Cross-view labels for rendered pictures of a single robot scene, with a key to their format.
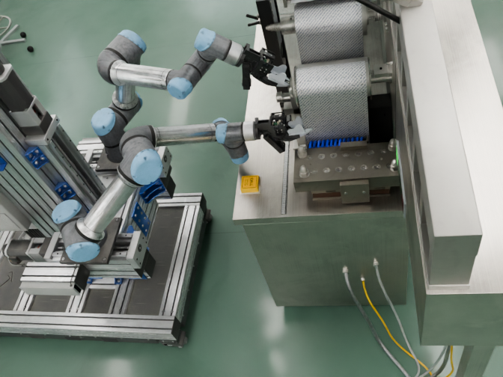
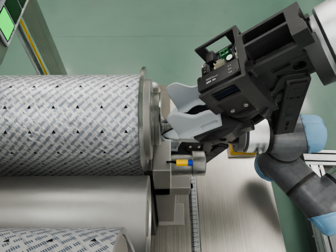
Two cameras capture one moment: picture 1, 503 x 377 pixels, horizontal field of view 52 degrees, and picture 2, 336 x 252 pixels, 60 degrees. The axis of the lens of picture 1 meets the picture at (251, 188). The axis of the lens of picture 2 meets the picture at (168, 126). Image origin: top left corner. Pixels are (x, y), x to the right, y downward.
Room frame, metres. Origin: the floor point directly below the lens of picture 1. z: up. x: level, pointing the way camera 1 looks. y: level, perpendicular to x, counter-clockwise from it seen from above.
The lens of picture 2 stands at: (1.61, -0.33, 1.59)
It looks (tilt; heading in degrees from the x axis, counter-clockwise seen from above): 57 degrees down; 159
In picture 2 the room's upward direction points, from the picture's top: straight up
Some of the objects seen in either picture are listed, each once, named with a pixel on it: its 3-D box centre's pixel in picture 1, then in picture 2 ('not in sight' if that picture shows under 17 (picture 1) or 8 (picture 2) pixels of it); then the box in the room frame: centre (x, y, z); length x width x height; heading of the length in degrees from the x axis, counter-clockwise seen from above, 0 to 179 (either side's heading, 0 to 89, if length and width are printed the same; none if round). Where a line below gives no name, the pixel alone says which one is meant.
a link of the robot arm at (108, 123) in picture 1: (108, 126); not in sight; (1.86, 0.52, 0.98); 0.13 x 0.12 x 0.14; 136
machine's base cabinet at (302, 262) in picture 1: (330, 81); not in sight; (2.24, -0.65, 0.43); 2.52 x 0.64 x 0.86; 160
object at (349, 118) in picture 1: (334, 120); not in sight; (1.28, -0.37, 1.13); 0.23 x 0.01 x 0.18; 70
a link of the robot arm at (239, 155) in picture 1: (236, 147); (280, 163); (1.43, 0.00, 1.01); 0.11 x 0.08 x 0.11; 12
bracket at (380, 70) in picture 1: (382, 69); not in sight; (1.28, -0.56, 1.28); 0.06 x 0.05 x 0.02; 70
